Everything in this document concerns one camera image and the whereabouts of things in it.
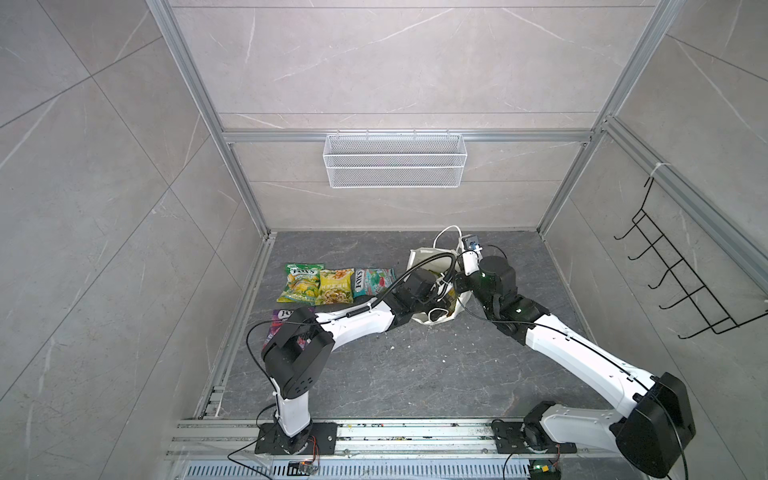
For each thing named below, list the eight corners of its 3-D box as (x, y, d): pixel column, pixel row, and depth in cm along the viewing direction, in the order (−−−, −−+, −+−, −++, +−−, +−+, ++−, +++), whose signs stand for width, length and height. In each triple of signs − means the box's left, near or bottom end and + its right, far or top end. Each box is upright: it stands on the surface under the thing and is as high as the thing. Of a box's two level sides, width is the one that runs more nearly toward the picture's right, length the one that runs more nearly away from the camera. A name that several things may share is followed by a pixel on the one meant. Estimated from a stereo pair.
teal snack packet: (352, 300, 102) (351, 294, 99) (355, 274, 109) (354, 267, 106) (396, 300, 102) (396, 294, 99) (396, 274, 109) (396, 268, 106)
